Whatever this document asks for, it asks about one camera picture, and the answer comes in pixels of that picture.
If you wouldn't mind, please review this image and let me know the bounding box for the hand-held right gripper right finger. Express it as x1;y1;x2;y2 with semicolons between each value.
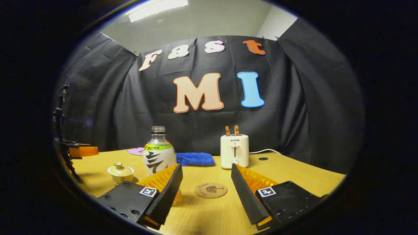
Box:
231;163;329;230

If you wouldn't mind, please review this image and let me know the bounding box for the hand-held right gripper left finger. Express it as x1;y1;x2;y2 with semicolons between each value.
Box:
97;163;183;230

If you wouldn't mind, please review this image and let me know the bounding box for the round wooden coaster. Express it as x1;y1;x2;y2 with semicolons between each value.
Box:
194;182;228;199

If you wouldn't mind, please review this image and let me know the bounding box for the white label water bottle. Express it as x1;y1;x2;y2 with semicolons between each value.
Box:
143;126;183;207

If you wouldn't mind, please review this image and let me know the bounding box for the cream teacup lid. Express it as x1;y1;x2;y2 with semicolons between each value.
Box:
107;162;135;177

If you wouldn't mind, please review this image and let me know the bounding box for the white toaster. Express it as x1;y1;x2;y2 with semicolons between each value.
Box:
220;134;249;169

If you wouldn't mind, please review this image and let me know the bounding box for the blue towel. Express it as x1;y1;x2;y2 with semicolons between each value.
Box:
176;152;216;167

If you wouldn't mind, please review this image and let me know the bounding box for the ceiling light panel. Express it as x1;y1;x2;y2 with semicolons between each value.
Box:
126;0;189;23

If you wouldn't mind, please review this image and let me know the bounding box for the white toaster cable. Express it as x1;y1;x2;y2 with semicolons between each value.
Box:
249;149;282;155

